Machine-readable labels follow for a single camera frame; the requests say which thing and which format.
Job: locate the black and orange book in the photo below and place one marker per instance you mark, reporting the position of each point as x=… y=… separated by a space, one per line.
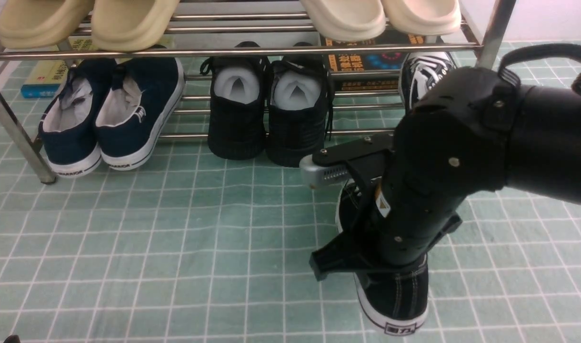
x=362 y=62

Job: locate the cream foam slipper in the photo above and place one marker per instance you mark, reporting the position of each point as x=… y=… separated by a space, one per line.
x=424 y=17
x=346 y=20

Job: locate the left black mesh sneaker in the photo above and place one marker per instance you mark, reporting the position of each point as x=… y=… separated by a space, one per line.
x=238 y=92

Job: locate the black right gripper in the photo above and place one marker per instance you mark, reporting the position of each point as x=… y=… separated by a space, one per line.
x=451 y=145

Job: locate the black object at corner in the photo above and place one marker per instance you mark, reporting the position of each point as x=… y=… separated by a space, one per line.
x=12 y=339

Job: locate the left cream foam slipper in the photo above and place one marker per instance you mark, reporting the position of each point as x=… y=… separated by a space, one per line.
x=346 y=20

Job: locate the silver metal shoe rack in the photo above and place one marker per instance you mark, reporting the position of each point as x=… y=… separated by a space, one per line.
x=485 y=49

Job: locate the black canvas sneaker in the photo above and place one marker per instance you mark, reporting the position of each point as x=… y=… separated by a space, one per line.
x=393 y=289
x=420 y=72

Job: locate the left beige foam slipper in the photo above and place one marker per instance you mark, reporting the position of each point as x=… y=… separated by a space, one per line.
x=30 y=24

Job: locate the right navy canvas shoe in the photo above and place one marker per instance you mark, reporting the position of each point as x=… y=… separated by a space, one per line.
x=143 y=94

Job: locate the yellow and blue book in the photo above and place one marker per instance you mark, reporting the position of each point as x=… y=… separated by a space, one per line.
x=47 y=75

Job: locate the black mesh sneaker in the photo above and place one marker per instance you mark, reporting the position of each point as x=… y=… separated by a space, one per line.
x=238 y=92
x=300 y=106

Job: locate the right black mesh sneaker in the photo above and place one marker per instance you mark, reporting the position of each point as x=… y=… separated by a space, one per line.
x=300 y=106

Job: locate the left navy canvas shoe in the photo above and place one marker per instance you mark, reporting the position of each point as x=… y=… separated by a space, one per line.
x=67 y=127

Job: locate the right cream foam slipper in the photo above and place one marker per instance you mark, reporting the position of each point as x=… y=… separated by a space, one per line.
x=424 y=17

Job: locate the navy canvas shoe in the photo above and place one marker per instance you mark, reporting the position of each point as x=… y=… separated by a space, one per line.
x=67 y=127
x=143 y=94

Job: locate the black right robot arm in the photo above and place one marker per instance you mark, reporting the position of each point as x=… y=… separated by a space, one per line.
x=543 y=153

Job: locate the beige foam slipper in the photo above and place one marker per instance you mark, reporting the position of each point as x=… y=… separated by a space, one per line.
x=30 y=24
x=130 y=25

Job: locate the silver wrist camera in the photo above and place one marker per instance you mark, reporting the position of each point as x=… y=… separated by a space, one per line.
x=315 y=176

